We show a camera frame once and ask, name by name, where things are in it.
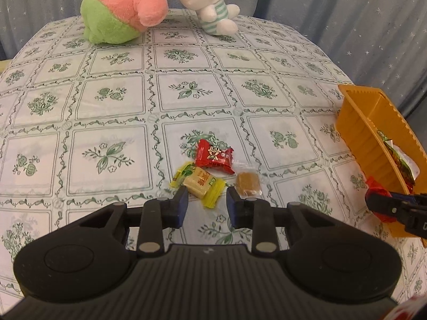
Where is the green red snack packet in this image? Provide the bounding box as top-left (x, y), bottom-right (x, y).
top-left (377, 130), bottom-right (421, 185)

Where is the brown candy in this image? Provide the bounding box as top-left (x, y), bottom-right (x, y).
top-left (234, 163), bottom-right (262, 197)

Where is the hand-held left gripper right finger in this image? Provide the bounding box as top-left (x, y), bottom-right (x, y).
top-left (226, 187), bottom-right (347, 255)

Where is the pink star plush toy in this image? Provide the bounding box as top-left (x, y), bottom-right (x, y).
top-left (81, 0), bottom-right (169, 45)

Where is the red candy with cartoon print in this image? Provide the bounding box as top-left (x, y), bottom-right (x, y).
top-left (194, 139), bottom-right (235, 175)

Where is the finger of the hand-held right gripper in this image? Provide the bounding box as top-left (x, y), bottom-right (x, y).
top-left (365, 189), bottom-right (427, 241)

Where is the green floral tablecloth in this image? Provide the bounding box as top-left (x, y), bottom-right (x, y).
top-left (0, 7), bottom-right (427, 307)

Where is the orange plastic tray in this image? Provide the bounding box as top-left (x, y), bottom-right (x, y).
top-left (334, 84), bottom-right (427, 239)

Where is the yellow candy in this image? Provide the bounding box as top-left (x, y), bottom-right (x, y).
top-left (170, 162), bottom-right (227, 209)

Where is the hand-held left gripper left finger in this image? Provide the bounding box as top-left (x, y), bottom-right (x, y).
top-left (80, 185), bottom-right (189, 257)

